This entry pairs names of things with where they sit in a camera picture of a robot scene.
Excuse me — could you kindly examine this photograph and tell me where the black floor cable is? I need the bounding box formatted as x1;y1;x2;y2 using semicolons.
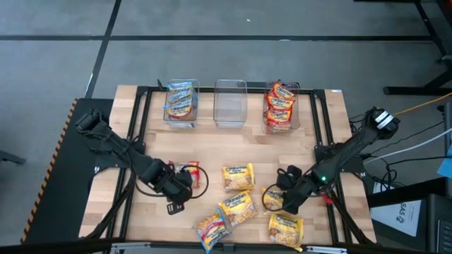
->
367;121;446;156
383;155;452;169

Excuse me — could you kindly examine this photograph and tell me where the black metal table frame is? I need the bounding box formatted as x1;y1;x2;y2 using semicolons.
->
81;81;377;254

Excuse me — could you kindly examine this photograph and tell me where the black equipment case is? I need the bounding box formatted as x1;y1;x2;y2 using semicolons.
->
366;176;452;254

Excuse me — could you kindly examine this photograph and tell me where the red Maruchan ramen pack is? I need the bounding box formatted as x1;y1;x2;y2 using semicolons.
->
270;81;297;100
265;94;296;111
168;160;201;188
265;108;293;132

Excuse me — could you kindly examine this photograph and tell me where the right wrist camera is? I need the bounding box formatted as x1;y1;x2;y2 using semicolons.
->
275;164;304;191

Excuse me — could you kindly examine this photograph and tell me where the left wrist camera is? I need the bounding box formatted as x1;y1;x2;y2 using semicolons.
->
166;200;186;216

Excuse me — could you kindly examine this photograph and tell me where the blue sheet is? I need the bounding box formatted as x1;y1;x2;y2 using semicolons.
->
436;143;452;179

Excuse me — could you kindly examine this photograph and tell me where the clear plastic bin with label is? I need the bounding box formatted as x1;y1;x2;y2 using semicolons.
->
162;78;201;128

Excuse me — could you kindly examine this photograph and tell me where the white paper sign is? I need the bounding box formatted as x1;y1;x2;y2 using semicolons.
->
369;198;423;238

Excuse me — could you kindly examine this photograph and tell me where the yellow cable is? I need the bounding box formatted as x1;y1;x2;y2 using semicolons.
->
393;91;452;116

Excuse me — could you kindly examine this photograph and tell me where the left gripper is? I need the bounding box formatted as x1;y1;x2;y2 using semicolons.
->
157;171;194;206

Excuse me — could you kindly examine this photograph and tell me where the black furniture foot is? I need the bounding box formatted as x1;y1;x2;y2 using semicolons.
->
0;150;28;166

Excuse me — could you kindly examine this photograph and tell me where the silver metal bracket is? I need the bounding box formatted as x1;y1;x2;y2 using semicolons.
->
306;246;349;254

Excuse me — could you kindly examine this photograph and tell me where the black platform with hazard stripe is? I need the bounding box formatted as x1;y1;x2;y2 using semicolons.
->
20;97;117;244

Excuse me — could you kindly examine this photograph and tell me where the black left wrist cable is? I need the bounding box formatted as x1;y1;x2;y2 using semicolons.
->
135;164;210;200

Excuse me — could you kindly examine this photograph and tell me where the yellow ramen packet right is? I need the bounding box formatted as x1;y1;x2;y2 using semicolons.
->
261;182;296;213

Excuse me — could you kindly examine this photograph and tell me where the black desk frame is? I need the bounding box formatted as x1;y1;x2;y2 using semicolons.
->
352;0;452;97

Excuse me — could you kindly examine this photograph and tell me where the white floor cable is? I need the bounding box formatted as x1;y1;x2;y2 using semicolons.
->
363;128;452;165

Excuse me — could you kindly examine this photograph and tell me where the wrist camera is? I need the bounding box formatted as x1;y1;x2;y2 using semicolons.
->
166;200;186;216
275;164;304;191

